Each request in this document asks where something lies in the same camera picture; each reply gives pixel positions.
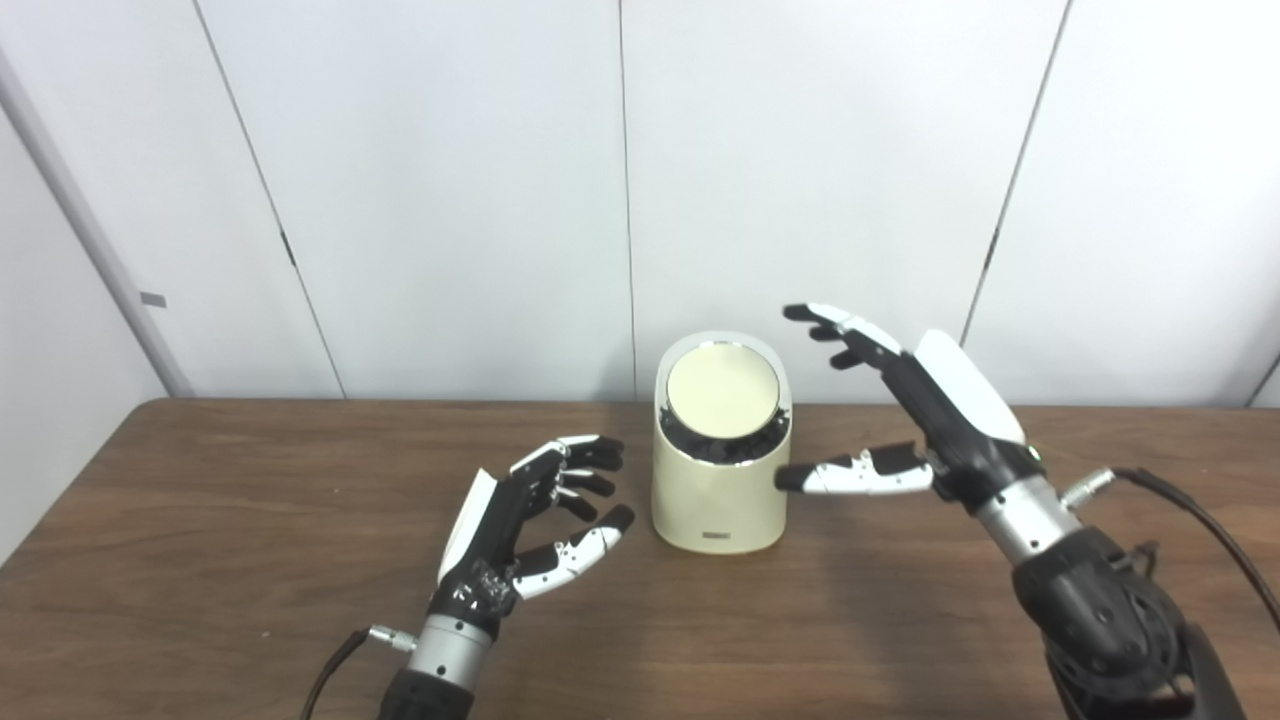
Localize black bin liner bag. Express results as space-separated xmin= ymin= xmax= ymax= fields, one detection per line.
xmin=657 ymin=405 xmax=791 ymax=466

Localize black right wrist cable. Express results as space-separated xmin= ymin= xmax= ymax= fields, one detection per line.
xmin=1060 ymin=466 xmax=1280 ymax=641

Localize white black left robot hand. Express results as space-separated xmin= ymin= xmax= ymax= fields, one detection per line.
xmin=428 ymin=434 xmax=636 ymax=641

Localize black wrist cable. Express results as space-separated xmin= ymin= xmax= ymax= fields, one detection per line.
xmin=300 ymin=625 xmax=416 ymax=720
xmin=1060 ymin=466 xmax=1280 ymax=641

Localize grey wall corner post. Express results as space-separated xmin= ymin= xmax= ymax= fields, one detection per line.
xmin=0 ymin=55 xmax=193 ymax=398

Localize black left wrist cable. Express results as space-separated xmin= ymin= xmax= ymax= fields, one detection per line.
xmin=300 ymin=625 xmax=416 ymax=720

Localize round cream bin lid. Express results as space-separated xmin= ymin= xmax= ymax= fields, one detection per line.
xmin=666 ymin=343 xmax=781 ymax=438

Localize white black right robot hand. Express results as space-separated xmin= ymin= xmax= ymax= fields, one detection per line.
xmin=775 ymin=303 xmax=1046 ymax=516

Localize cream-colored trash bin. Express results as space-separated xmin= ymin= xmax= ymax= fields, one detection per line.
xmin=651 ymin=331 xmax=794 ymax=554

